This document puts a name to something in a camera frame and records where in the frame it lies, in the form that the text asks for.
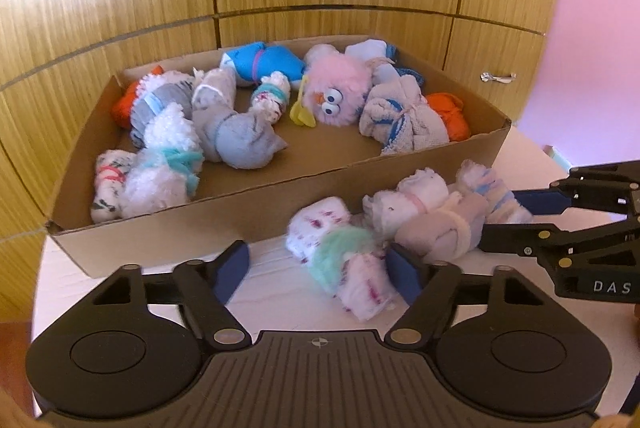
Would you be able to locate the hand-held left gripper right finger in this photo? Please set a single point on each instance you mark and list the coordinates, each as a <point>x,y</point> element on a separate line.
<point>406,275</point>

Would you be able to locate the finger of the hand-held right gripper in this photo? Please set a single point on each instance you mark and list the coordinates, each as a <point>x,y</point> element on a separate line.
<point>537,201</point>
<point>510,238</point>

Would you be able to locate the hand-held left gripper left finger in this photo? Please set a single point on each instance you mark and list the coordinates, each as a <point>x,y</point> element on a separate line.
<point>232,265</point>

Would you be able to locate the mauve sock roll cream band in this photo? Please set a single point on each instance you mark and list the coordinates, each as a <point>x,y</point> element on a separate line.
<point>440,233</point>

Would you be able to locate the pastel striped fluffy socks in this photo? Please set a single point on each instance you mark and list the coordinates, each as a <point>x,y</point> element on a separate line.
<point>480,180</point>

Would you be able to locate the white socks mint fluffy band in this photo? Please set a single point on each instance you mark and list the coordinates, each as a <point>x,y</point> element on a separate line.
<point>340,253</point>

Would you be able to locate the white fluffy socks teal band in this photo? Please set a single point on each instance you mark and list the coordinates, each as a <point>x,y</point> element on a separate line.
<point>160,180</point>

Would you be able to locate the orange sock bundle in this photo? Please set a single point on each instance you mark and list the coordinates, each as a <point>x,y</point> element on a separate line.
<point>125,103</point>
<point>450,116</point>

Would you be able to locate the grey cat-eared socks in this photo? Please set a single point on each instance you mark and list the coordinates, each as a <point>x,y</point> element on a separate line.
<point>237,136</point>

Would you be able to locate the cardboard box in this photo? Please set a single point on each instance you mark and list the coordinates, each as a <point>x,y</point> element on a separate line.
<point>315,151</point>

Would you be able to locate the white black-patterned socks red band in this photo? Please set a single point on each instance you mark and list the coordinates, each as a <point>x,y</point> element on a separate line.
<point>107,185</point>

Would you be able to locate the pale lavender knit socks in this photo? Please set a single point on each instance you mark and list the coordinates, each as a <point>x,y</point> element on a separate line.
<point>400,118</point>

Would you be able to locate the white red-patterned socks teal band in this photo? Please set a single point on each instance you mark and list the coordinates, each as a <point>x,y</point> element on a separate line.
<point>272,101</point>

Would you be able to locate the blue knit sock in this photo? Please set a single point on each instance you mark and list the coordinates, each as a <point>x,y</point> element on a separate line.
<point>412,77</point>

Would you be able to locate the grey socks with blue band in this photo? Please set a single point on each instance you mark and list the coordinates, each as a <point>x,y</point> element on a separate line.
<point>155,103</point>

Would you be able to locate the pink fluffy plush monster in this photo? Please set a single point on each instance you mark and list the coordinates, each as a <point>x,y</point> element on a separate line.
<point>335,83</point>

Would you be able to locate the blue socks with pink band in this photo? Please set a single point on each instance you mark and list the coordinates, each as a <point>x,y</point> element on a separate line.
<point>265,61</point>

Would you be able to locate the white fluffy socks pink band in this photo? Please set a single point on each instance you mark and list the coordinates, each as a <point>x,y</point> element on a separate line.
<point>420,193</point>

